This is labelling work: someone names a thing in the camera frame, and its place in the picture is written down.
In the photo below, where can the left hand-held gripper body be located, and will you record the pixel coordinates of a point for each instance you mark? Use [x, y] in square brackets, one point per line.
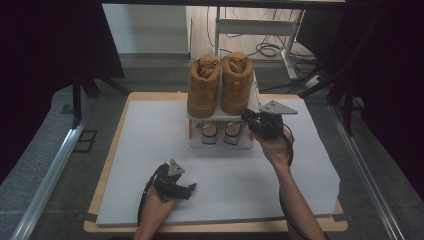
[168, 181]

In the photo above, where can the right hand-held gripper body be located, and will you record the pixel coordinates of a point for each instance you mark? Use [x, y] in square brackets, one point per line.
[270, 125]

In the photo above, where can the tan suede boot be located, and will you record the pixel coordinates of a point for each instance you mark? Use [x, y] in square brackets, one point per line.
[201, 96]
[235, 96]

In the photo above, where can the white plastic storage box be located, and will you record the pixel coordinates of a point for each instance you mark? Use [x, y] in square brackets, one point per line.
[218, 116]

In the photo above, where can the person's right hand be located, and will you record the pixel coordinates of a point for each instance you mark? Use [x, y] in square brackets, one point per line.
[275, 150]

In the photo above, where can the person's left hand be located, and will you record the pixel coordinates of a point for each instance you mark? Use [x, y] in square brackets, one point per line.
[158, 208]

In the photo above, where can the wooden table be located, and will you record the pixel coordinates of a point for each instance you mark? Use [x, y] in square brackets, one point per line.
[216, 228]

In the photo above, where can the black tripod stand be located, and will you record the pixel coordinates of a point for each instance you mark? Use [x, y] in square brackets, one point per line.
[348, 113]
[76, 100]

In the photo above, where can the dark curtain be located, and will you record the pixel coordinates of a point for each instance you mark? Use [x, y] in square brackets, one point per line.
[393, 83]
[40, 66]

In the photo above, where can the white metal desk frame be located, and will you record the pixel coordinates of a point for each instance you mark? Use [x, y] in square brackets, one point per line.
[256, 26]

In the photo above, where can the aluminium rail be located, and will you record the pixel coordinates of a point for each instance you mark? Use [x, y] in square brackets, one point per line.
[366, 176]
[50, 180]

